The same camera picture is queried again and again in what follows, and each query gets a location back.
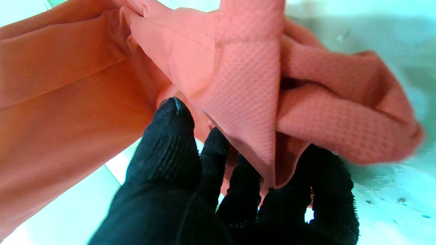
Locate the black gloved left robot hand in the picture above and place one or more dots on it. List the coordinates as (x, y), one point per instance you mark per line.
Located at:
(163, 190)

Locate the red shirt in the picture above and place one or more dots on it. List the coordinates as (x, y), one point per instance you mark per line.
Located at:
(245, 85)

